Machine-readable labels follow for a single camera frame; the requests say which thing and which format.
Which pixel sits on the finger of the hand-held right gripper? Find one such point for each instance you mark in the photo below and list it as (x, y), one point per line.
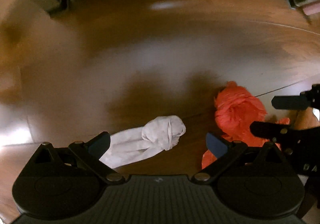
(290, 102)
(267, 129)

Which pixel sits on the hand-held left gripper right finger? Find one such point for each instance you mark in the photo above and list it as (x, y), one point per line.
(216, 145)

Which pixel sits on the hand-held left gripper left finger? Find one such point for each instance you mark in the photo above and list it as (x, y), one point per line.
(101, 142)

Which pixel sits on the orange plastic bag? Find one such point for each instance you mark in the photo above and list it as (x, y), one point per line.
(236, 114)

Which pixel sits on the pink object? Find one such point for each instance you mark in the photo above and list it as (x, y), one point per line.
(312, 9)

